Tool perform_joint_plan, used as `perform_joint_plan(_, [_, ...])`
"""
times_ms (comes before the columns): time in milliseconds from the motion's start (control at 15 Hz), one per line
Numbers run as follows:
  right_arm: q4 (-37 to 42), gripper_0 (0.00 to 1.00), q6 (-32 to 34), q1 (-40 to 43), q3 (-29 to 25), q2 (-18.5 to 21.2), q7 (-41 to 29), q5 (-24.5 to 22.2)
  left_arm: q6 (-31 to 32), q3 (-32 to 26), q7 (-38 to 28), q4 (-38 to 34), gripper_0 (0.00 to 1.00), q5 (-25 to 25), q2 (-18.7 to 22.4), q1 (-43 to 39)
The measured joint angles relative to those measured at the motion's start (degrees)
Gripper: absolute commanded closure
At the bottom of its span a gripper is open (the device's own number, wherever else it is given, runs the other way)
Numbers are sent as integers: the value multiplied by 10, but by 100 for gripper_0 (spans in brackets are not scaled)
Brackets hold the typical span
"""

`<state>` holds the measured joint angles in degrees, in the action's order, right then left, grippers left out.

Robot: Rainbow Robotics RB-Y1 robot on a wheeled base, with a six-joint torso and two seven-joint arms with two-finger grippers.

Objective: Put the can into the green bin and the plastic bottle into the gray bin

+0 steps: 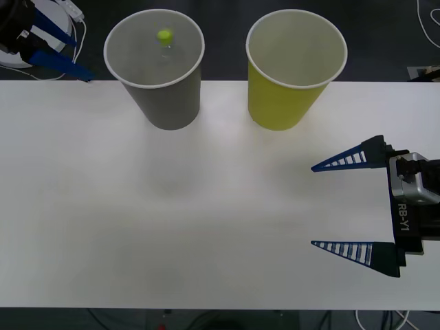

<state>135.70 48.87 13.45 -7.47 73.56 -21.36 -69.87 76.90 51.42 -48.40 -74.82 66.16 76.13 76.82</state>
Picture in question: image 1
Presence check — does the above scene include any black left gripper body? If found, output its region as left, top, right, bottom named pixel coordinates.
left=0, top=0, right=47, bottom=66

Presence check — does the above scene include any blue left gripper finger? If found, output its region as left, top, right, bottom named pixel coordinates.
left=28, top=50, right=96, bottom=83
left=32, top=5, right=78, bottom=47

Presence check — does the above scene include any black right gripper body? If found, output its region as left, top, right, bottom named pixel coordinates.
left=385, top=148, right=440, bottom=256

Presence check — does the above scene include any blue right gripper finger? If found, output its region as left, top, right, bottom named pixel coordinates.
left=310, top=135, right=388, bottom=173
left=310, top=240, right=407, bottom=279

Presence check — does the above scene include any clear bottle with green cap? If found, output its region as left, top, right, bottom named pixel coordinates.
left=155, top=29, right=178, bottom=62

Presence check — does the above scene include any white round floor base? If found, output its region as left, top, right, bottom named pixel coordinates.
left=0, top=0, right=73, bottom=69

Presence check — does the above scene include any white power strip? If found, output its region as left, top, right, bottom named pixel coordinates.
left=56, top=0, right=85, bottom=23

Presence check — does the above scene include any grey floor box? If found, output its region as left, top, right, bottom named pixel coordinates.
left=406, top=65, right=440, bottom=83

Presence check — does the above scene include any yellow-green plastic bin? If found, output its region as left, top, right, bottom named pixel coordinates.
left=245, top=9, right=348, bottom=132

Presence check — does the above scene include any grey plastic bin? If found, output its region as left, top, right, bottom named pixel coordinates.
left=102, top=9, right=206, bottom=131

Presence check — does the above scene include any white cable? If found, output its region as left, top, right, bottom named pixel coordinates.
left=0, top=19, right=87, bottom=82
left=355, top=309, right=413, bottom=330
left=415, top=0, right=440, bottom=45

